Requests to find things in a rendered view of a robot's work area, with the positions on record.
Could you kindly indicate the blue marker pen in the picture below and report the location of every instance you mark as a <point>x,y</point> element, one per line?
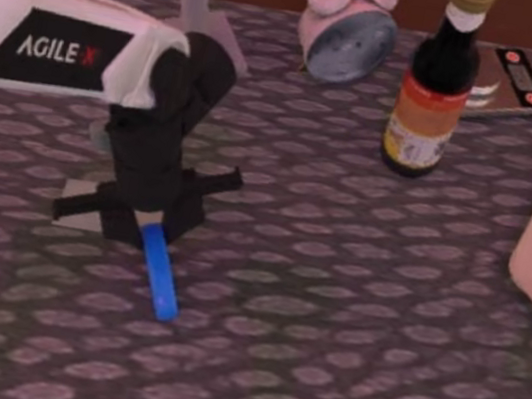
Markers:
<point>160,274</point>

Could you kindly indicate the white metal stand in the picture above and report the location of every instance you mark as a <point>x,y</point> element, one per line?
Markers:
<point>201,2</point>

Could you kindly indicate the pink twin-bell alarm clock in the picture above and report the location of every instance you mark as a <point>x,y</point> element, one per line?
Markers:
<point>344,40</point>

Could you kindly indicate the silver digital kitchen scale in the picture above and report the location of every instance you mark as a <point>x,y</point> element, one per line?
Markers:
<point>508,91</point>

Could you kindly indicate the dark glass sauce bottle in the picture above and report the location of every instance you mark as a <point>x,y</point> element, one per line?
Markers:
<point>430,104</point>

